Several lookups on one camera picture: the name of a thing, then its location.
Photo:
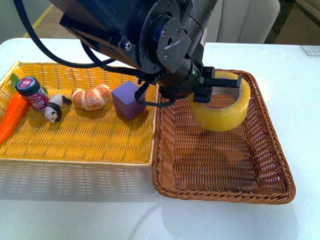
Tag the white label card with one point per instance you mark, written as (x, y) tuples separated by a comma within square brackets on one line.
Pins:
[(311, 50)]

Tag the small red labelled bottle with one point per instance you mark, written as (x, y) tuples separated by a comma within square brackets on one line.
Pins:
[(31, 89)]

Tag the brown wicker basket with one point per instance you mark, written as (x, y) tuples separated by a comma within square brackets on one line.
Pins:
[(242, 165)]

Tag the toy croissant bread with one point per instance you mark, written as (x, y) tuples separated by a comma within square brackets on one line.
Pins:
[(91, 99)]

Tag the yellow woven basket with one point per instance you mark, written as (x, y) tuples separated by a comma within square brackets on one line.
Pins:
[(100, 136)]

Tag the grey chair right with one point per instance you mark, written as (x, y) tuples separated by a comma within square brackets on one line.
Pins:
[(242, 21)]

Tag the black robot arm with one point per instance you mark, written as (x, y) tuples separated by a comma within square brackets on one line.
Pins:
[(161, 39)]

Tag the purple foam cube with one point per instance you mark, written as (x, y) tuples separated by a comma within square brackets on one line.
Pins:
[(124, 101)]

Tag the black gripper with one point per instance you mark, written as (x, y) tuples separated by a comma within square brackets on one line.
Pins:
[(190, 78)]

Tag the orange toy carrot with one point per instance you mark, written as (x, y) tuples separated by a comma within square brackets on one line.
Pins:
[(17, 107)]

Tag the toy panda figurine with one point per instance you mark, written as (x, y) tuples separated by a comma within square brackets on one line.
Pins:
[(52, 111)]

